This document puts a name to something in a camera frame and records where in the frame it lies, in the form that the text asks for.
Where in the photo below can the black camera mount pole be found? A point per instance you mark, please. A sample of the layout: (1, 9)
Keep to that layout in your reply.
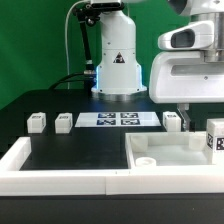
(88, 15)

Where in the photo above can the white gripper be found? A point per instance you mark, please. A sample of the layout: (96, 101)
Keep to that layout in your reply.
(184, 77)

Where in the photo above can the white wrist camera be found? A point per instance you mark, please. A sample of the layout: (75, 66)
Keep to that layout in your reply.
(200, 35)

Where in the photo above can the white square table top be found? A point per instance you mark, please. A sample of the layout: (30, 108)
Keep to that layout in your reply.
(167, 149)

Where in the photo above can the white sheet with markers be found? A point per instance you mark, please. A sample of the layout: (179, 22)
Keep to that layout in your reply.
(117, 119)

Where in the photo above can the white U-shaped obstacle fence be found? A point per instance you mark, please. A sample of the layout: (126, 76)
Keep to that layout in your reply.
(147, 180)

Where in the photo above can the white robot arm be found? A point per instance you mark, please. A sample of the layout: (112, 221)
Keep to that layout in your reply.
(119, 74)

